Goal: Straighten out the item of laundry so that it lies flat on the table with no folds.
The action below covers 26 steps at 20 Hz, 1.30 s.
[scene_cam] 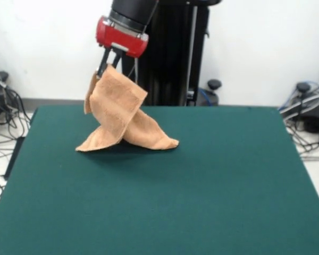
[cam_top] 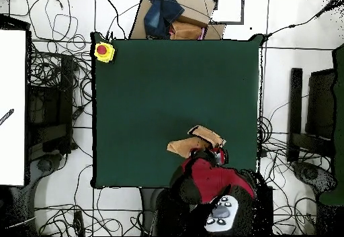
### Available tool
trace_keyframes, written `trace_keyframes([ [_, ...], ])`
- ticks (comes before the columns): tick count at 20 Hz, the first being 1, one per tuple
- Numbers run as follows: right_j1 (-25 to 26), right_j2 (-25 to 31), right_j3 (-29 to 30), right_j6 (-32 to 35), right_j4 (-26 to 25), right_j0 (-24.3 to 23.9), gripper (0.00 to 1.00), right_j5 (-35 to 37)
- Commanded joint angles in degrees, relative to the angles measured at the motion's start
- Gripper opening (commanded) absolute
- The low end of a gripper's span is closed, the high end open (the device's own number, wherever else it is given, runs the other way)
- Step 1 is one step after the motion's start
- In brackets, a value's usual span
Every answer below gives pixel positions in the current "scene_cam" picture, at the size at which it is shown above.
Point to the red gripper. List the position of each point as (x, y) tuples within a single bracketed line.
[(122, 40)]

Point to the tan terry towel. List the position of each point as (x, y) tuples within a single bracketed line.
[(117, 111)]

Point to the dark green table cloth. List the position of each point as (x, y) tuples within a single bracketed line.
[(69, 199)]

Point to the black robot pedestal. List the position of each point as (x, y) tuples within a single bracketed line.
[(172, 53)]

